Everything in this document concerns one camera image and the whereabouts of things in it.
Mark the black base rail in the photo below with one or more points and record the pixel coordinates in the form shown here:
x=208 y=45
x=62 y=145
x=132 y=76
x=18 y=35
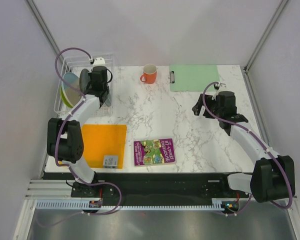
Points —
x=158 y=188

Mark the orange mug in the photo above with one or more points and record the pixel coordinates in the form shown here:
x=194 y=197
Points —
x=149 y=75

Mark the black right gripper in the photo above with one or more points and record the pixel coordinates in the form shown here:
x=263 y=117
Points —
x=197 y=108

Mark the right aluminium frame post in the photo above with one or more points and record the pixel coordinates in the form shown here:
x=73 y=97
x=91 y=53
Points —
x=265 y=35

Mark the green rimmed grey plate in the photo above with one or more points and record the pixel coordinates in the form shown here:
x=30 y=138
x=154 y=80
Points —
x=69 y=96

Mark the white wire dish rack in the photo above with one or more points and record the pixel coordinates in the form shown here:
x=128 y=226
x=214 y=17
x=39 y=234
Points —
x=76 y=64

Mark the purple treehouse book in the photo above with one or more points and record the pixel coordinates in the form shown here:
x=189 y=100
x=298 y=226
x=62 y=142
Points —
x=154 y=152

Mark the orange cutting board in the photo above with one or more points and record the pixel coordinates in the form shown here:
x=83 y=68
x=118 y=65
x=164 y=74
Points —
x=103 y=139

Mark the large teal plate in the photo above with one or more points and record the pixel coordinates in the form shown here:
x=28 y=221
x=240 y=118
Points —
x=106 y=78

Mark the small grey box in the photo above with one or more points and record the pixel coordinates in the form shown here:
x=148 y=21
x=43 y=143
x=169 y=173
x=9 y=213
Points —
x=110 y=161

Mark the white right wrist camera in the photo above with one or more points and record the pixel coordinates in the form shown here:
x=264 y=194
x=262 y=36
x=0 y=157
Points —
x=219 y=87

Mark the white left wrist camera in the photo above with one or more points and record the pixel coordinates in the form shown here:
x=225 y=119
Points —
x=98 y=61

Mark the dark blue plate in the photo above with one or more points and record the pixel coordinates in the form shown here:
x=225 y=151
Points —
x=84 y=79

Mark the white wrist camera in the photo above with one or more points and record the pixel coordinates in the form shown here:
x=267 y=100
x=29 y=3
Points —
x=98 y=61
x=219 y=87

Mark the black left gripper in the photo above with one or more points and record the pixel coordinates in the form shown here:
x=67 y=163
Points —
x=89 y=74

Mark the aluminium frame post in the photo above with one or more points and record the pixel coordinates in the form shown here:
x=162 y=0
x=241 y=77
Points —
x=265 y=35
x=43 y=25

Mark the green clipboard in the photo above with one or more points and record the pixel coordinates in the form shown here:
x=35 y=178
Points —
x=192 y=78

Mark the left aluminium frame post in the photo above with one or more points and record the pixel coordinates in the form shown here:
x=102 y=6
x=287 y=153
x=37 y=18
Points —
x=43 y=25

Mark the white slotted cable duct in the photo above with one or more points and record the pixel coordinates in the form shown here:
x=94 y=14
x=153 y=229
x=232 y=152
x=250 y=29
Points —
x=61 y=204

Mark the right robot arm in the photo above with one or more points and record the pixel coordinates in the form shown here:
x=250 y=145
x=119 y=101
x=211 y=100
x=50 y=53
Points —
x=273 y=176

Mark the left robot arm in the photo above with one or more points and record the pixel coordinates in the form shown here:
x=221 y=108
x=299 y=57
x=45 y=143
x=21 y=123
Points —
x=64 y=135

